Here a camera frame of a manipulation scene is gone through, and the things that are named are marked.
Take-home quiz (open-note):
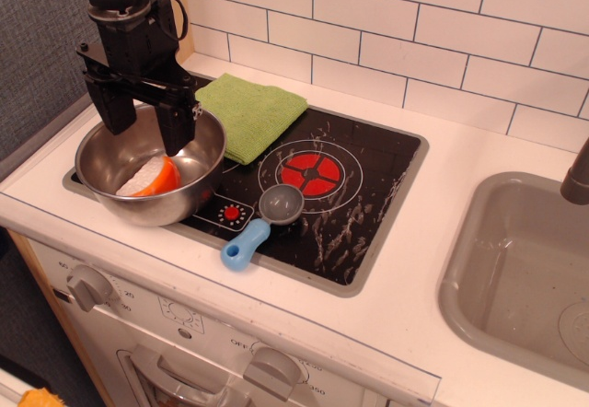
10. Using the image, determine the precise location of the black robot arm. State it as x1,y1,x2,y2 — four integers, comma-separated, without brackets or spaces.
76,0,199,156

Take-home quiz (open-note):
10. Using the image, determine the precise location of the grey plastic sink basin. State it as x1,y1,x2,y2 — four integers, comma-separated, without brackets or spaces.
439,172,588,390

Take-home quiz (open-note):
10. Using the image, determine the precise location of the stainless steel bowl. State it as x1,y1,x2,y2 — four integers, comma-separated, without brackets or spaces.
75,105,225,227

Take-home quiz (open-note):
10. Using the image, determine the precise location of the orange object at bottom left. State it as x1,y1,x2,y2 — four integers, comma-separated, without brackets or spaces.
17,388,65,407

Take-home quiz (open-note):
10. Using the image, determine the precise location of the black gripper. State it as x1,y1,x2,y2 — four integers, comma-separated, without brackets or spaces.
77,0,197,157

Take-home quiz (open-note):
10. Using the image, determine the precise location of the grey oven temperature knob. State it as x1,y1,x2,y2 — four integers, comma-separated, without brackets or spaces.
243,347,302,401

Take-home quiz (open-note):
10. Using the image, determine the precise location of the grey scoop with blue handle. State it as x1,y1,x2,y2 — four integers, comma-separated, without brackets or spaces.
221,184,305,272

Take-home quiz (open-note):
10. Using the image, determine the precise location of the grey oven door handle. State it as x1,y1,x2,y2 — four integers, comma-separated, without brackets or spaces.
131,345,229,394

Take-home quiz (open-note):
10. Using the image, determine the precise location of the grey faucet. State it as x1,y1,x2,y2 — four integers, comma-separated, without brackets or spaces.
560,139,589,205

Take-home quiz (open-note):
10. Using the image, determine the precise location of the black toy stove top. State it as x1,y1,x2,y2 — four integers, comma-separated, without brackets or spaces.
64,105,429,297

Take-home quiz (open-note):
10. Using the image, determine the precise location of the orange and white toy food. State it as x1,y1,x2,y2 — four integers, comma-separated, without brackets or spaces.
116,156,181,197

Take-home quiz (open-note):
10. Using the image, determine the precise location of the grey timer knob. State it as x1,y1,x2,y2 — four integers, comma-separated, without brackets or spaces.
66,265,113,312

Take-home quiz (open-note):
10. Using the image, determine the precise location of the green cloth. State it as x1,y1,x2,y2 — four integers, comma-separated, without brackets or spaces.
196,74,308,165

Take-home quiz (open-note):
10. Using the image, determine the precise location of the light wooden side post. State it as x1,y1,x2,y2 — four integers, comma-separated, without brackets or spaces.
154,0,196,61

